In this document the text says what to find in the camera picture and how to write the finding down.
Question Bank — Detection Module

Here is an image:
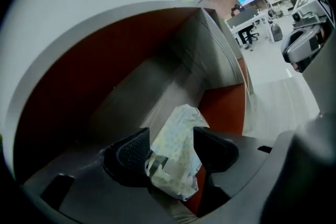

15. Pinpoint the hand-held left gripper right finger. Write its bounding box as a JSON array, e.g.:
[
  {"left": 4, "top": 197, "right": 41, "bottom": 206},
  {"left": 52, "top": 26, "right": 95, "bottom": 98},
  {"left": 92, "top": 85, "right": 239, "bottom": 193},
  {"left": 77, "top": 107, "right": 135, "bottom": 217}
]
[{"left": 193, "top": 125, "right": 240, "bottom": 174}]

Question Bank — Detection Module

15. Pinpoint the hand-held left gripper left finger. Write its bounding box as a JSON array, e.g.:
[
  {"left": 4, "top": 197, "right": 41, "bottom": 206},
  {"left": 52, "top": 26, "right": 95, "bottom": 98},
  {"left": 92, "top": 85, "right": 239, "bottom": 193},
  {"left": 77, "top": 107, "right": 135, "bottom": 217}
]
[{"left": 101, "top": 126, "right": 154, "bottom": 188}]

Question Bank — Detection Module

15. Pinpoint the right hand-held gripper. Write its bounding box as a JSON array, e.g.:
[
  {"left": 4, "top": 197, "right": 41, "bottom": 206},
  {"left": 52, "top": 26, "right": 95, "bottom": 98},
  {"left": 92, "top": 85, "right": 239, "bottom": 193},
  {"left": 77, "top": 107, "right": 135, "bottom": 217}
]
[{"left": 280, "top": 0, "right": 336, "bottom": 73}]

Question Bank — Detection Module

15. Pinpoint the white plastic bag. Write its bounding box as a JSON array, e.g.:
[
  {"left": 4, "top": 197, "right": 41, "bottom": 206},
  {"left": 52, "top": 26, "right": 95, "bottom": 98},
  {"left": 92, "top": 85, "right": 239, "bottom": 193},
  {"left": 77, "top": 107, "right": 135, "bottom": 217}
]
[{"left": 144, "top": 103, "right": 211, "bottom": 202}]

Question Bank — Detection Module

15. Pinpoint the grey shelf unit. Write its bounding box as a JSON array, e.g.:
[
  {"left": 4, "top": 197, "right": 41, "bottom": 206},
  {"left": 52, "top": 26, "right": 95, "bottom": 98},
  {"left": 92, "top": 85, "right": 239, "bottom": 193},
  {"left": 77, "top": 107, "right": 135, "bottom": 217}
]
[{"left": 7, "top": 0, "right": 255, "bottom": 218}]

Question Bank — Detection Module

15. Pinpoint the white office desk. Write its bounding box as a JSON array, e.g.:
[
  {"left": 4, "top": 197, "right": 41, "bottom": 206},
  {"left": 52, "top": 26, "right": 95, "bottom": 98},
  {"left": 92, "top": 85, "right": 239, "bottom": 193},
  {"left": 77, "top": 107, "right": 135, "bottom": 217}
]
[{"left": 226, "top": 5, "right": 269, "bottom": 46}]

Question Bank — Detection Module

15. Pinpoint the white rounded machine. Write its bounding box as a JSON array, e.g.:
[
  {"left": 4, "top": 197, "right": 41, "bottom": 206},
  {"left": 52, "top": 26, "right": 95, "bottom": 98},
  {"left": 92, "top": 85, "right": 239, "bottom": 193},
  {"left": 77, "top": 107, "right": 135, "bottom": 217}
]
[{"left": 267, "top": 9, "right": 284, "bottom": 43}]

